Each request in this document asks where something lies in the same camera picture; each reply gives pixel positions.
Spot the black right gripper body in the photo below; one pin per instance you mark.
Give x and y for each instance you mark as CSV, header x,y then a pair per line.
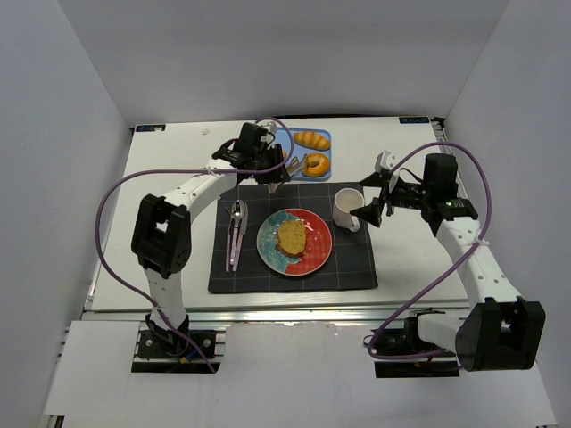
x,y
385,194

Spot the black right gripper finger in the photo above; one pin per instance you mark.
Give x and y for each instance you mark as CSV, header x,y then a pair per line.
x,y
376,178
370,213

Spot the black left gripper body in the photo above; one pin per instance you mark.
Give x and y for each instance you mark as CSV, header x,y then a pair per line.
x,y
275,165

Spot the white ceramic mug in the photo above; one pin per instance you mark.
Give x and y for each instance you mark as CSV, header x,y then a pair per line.
x,y
345,201

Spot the brown cake slice bread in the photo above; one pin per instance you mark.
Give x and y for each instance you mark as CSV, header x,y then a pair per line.
x,y
291,238

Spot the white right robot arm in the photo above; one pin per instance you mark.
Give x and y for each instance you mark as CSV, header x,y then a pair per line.
x,y
502,330

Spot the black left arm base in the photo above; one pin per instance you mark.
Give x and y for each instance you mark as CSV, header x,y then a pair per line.
x,y
153,355

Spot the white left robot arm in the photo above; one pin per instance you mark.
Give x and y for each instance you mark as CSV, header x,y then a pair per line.
x,y
162,236

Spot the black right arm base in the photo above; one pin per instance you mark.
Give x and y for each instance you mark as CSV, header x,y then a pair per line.
x,y
405,344

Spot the striped crescent roll bread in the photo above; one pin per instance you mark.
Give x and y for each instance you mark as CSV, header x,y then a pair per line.
x,y
312,140

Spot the blue plastic tray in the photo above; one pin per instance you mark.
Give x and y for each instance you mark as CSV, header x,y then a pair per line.
x,y
299,152

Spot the orange glazed donut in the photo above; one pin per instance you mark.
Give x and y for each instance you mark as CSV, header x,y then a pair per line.
x,y
315,165

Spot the dark grid placemat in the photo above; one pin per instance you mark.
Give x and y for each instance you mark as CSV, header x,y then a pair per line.
x,y
349,267

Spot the red and teal plate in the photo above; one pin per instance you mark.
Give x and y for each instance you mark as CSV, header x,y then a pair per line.
x,y
318,248

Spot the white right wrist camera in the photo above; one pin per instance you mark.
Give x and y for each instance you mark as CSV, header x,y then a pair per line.
x,y
385,161

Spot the pink handled spoon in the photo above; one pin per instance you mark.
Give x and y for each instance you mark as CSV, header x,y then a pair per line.
x,y
239,216

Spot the pink handled knife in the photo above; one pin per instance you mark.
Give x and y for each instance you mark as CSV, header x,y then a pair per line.
x,y
241,245

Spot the aluminium frame rail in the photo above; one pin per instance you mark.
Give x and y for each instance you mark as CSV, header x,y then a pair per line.
x,y
351,314

